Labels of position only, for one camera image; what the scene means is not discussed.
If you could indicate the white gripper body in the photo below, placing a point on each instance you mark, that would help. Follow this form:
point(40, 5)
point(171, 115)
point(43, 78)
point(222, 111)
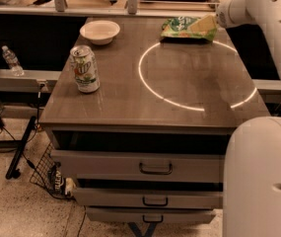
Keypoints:
point(224, 16)

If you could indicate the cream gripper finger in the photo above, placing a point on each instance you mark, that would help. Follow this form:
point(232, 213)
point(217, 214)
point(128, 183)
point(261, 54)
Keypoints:
point(204, 28)

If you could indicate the green rice chip bag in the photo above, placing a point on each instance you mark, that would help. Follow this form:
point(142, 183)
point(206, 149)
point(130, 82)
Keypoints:
point(177, 28)

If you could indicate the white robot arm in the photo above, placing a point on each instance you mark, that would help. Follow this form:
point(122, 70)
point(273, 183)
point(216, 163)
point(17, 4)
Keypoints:
point(252, 170)

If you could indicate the white paper bowl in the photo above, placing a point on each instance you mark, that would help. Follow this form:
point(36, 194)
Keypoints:
point(100, 32)

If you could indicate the black snack bag in basket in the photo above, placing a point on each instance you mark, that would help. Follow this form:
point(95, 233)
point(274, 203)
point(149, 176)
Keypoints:
point(56, 180)

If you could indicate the grey drawer cabinet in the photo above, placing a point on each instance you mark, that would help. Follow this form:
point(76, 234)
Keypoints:
point(156, 96)

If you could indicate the green soda can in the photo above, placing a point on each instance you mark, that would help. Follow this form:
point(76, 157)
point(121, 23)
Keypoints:
point(84, 66)

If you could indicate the top grey drawer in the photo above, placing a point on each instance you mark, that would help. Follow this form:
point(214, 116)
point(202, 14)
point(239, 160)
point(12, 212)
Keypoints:
point(133, 166)

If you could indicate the grey drawer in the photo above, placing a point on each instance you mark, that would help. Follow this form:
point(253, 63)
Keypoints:
point(149, 215)
point(148, 198)
point(133, 166)

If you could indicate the clear plastic water bottle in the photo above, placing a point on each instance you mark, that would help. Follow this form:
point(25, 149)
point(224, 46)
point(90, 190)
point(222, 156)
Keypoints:
point(12, 60)

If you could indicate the middle grey drawer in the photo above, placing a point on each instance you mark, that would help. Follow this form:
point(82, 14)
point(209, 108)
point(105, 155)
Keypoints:
point(148, 198)

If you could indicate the grey side bench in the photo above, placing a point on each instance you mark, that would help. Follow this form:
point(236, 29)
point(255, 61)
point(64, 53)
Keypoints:
point(31, 81)

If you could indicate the bottom grey drawer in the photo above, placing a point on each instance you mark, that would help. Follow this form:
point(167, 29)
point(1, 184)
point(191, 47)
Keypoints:
point(149, 215)

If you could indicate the black table leg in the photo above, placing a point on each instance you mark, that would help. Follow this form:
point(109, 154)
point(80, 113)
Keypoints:
point(12, 170)

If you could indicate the black wire basket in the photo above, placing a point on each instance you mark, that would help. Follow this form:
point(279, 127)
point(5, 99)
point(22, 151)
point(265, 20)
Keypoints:
point(40, 175)

